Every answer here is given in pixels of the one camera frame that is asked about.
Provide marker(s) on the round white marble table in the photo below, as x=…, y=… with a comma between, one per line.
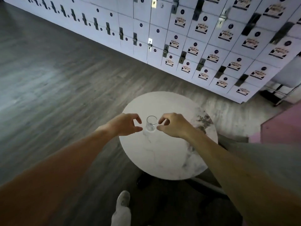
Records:
x=164, y=152

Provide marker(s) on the person's left hand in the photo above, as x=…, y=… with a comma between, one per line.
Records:
x=122, y=125

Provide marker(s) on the person's right forearm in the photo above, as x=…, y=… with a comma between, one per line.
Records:
x=239, y=183

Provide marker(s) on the white box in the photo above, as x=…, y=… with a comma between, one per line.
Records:
x=289, y=72

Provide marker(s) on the person's left forearm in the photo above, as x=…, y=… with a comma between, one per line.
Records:
x=58, y=176

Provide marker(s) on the clear drinking glass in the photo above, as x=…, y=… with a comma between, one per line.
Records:
x=151, y=124

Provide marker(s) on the person's right hand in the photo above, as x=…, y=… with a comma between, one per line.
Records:
x=177, y=127

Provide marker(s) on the pink sofa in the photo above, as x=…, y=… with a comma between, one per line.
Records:
x=282, y=127

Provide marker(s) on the metal trolley frame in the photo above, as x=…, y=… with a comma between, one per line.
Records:
x=276, y=94

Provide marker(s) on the person's left thumb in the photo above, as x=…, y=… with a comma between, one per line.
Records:
x=137, y=130

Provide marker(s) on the person's white shoe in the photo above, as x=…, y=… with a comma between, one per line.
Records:
x=124, y=198

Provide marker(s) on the wall of white lockers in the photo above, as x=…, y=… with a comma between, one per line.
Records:
x=199, y=32

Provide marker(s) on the person's right thumb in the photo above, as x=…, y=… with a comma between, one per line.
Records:
x=161, y=128

